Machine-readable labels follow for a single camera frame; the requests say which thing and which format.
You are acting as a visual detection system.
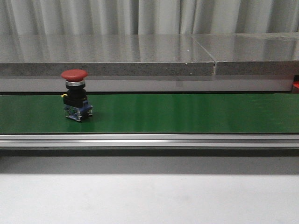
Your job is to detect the red object at right edge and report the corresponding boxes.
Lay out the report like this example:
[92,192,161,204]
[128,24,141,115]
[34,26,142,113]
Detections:
[292,81,299,93]

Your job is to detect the grey curtain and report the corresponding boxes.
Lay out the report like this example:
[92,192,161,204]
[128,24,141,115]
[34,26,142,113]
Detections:
[0,0,299,35]

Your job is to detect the grey stone slab right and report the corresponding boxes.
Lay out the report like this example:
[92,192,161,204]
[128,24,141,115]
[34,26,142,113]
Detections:
[192,33,299,77]

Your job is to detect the aluminium conveyor side rail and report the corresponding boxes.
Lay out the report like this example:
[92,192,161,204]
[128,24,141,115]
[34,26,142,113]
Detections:
[0,133,299,149]

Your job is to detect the green conveyor belt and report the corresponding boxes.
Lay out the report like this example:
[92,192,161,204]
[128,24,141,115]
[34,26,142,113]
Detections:
[0,93,299,133]

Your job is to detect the grey stone slab left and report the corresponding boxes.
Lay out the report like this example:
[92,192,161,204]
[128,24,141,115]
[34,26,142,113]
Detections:
[0,35,214,78]

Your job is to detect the grey stone slab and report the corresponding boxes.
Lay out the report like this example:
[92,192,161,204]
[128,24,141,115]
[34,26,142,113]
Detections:
[192,33,299,77]
[0,35,214,78]

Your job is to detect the red mushroom push button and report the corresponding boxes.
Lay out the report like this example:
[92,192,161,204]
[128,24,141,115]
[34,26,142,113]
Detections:
[61,69,93,122]

